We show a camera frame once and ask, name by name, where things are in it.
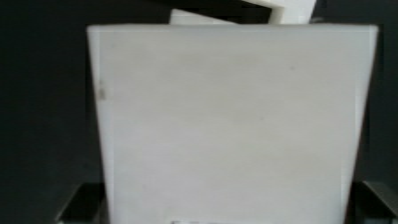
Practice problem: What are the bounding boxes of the white cabinet top block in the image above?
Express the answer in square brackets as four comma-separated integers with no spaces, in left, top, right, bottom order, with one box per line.
[88,24,379,224]

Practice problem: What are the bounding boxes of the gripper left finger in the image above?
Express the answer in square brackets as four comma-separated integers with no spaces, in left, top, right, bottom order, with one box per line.
[56,183,106,224]

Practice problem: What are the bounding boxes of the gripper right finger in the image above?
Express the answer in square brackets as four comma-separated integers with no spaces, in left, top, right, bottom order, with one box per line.
[353,181,398,224]

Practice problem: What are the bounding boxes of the white cabinet body box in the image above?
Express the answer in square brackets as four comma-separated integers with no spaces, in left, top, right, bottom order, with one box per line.
[170,0,317,25]

